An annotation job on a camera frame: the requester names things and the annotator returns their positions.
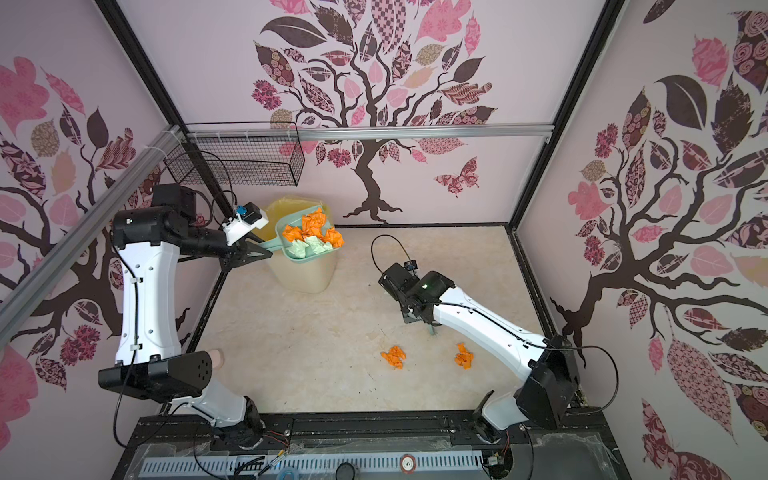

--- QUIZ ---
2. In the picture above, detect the green dustpan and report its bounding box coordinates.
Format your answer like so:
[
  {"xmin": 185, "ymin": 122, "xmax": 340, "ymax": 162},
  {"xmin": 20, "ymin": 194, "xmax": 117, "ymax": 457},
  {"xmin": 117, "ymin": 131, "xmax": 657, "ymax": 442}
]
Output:
[{"xmin": 260, "ymin": 205, "xmax": 345, "ymax": 263}]

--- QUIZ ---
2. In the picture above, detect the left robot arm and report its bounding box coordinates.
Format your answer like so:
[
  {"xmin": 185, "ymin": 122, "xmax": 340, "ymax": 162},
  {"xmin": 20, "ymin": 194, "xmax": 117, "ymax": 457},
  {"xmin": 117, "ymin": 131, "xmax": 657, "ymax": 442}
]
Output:
[{"xmin": 98, "ymin": 183, "xmax": 271, "ymax": 449}]

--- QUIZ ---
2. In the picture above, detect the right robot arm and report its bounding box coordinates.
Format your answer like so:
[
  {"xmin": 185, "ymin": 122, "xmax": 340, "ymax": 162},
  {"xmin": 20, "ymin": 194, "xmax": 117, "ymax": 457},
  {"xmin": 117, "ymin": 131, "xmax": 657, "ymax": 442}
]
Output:
[{"xmin": 378, "ymin": 264, "xmax": 579, "ymax": 431}]

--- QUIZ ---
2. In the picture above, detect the orange scrap near bin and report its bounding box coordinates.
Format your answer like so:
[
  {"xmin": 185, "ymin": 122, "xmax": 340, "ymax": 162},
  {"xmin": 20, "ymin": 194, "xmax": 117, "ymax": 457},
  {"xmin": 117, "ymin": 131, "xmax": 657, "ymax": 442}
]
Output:
[{"xmin": 282, "ymin": 225, "xmax": 304, "ymax": 243}]

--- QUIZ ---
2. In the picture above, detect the green scrap back right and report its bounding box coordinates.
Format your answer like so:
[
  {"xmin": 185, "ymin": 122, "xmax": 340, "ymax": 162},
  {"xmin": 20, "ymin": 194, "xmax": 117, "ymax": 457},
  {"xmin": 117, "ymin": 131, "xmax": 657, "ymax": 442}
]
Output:
[{"xmin": 287, "ymin": 240, "xmax": 309, "ymax": 259}]

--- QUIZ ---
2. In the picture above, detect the green scrap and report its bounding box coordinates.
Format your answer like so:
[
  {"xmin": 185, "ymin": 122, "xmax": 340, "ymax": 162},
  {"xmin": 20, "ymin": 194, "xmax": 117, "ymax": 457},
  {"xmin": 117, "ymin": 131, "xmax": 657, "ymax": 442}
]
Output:
[
  {"xmin": 287, "ymin": 240, "xmax": 309, "ymax": 259},
  {"xmin": 304, "ymin": 236, "xmax": 334, "ymax": 255}
]

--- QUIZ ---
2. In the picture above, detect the yellow bin liner bag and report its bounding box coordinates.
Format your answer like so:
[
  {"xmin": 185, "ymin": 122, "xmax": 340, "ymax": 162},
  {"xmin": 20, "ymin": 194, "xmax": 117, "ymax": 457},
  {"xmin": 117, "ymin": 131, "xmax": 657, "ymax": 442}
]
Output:
[{"xmin": 252, "ymin": 195, "xmax": 330, "ymax": 241}]

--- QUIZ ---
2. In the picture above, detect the orange scrap pile front right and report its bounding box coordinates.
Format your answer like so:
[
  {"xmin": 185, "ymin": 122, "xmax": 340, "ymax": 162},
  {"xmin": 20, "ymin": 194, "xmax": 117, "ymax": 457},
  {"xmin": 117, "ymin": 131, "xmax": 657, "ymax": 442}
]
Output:
[{"xmin": 380, "ymin": 346, "xmax": 407, "ymax": 369}]

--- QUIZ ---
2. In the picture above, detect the green scrap centre back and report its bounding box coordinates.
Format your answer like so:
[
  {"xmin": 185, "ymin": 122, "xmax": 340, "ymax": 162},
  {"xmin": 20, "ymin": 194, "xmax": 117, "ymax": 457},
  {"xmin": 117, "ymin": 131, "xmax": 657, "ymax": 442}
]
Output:
[{"xmin": 304, "ymin": 236, "xmax": 334, "ymax": 255}]

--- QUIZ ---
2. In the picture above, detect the orange scrap centre back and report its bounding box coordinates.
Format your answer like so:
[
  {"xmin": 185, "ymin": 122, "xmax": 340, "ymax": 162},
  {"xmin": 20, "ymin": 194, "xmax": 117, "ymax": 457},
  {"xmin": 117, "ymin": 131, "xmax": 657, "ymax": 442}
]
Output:
[{"xmin": 301, "ymin": 207, "xmax": 327, "ymax": 238}]

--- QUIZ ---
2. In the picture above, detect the cream trash bin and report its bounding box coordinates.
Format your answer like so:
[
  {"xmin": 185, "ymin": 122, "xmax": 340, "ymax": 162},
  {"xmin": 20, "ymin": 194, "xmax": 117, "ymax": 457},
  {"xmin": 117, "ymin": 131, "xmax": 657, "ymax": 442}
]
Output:
[{"xmin": 267, "ymin": 251, "xmax": 337, "ymax": 294}]

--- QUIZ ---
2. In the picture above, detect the orange scrap front right piece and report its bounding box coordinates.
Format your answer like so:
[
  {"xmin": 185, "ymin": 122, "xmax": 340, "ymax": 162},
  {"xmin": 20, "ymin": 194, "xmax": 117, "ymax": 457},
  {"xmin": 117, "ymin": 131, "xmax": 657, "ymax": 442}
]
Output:
[{"xmin": 454, "ymin": 343, "xmax": 474, "ymax": 370}]

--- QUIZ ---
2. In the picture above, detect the orange scrap back right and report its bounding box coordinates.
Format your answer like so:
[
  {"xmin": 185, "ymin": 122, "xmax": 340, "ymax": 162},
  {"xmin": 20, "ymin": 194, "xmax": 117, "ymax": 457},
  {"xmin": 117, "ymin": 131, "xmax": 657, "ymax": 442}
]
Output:
[{"xmin": 323, "ymin": 227, "xmax": 344, "ymax": 249}]

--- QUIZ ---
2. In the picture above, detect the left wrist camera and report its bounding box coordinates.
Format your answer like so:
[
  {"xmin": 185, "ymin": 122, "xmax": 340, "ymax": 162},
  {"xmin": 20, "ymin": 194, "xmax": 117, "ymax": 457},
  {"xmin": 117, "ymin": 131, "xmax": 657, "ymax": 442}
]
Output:
[{"xmin": 222, "ymin": 202, "xmax": 269, "ymax": 246}]

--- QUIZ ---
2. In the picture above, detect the black wire basket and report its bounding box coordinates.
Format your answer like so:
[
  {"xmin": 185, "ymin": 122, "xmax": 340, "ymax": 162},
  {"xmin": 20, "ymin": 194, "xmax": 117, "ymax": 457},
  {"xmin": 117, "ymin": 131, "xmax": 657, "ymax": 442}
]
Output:
[{"xmin": 166, "ymin": 120, "xmax": 305, "ymax": 187}]

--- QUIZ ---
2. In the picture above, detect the aluminium rail back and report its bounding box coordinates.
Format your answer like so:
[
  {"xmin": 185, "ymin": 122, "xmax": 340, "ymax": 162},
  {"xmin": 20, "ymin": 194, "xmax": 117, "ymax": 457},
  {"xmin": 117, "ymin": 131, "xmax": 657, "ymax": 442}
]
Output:
[{"xmin": 186, "ymin": 123, "xmax": 554, "ymax": 141}]

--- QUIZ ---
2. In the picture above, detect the aluminium rail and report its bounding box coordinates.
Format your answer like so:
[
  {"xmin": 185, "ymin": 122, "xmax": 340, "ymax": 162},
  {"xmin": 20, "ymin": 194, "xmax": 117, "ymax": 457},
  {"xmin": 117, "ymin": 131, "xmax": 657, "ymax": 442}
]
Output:
[
  {"xmin": 186, "ymin": 123, "xmax": 554, "ymax": 141},
  {"xmin": 1, "ymin": 125, "xmax": 183, "ymax": 345}
]

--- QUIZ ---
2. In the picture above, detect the white slotted cable duct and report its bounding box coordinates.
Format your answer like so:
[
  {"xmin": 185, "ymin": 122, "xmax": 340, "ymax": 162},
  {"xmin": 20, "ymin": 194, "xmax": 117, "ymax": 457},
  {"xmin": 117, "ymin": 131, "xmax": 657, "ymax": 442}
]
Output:
[{"xmin": 135, "ymin": 451, "xmax": 484, "ymax": 479}]

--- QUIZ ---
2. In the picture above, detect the aluminium rail left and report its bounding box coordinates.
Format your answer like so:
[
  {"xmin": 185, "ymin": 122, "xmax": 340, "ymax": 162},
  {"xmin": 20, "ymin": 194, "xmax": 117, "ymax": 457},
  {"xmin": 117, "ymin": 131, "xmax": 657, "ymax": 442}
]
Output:
[{"xmin": 1, "ymin": 125, "xmax": 183, "ymax": 345}]

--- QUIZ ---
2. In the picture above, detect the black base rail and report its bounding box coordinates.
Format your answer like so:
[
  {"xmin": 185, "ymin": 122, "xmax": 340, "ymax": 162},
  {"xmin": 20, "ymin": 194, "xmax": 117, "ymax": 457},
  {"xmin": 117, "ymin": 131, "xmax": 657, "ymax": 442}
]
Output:
[{"xmin": 110, "ymin": 410, "xmax": 630, "ymax": 479}]

